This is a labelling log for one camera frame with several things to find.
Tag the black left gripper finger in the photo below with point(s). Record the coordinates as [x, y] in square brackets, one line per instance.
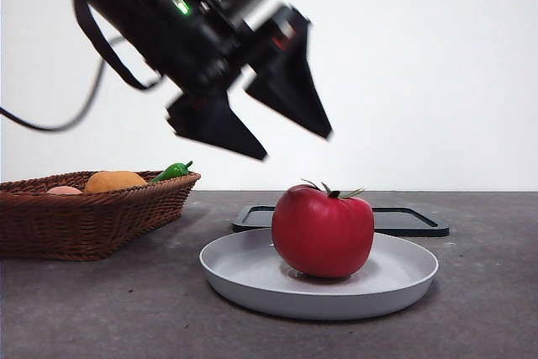
[294, 81]
[214, 123]

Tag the red tomato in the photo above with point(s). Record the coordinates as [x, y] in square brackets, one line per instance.
[323, 233]

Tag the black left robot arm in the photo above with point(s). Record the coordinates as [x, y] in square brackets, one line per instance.
[138, 6]

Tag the green pepper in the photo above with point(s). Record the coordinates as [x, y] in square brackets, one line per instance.
[170, 172]

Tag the orange-brown potato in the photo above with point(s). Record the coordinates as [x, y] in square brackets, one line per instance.
[113, 181]

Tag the white round plate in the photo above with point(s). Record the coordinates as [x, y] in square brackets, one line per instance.
[252, 275]

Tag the pale pink round vegetable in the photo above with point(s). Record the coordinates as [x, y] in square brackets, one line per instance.
[65, 191]

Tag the brown wicker basket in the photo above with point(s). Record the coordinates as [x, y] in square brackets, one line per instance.
[84, 224]

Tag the dark green rectangular tray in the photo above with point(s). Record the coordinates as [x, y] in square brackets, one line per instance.
[403, 222]

